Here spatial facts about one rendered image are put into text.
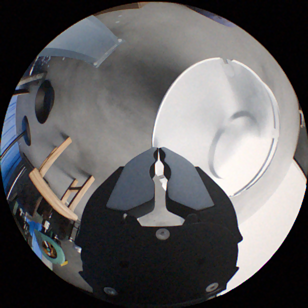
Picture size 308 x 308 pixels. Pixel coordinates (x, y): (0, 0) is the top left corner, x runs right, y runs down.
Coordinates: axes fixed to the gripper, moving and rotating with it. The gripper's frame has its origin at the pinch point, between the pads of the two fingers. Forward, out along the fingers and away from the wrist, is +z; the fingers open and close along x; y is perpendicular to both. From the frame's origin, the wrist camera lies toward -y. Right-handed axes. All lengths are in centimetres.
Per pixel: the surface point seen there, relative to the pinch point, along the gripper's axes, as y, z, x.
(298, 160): 19, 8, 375
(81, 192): 38, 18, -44
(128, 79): -14.0, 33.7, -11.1
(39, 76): -45, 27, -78
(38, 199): 66, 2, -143
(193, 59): -25.1, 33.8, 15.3
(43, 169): 13, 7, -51
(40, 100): -24, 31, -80
